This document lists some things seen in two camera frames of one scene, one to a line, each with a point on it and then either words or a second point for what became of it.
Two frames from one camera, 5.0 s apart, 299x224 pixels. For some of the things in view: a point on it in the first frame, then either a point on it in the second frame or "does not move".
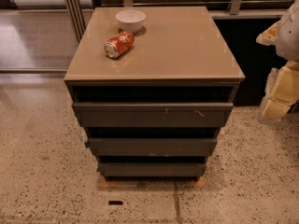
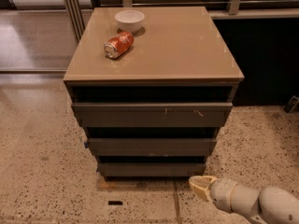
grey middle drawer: [153, 147] does not move
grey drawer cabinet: [154, 113] does not move
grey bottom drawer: [152, 169] does not move
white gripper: [289, 36] -> [220, 192]
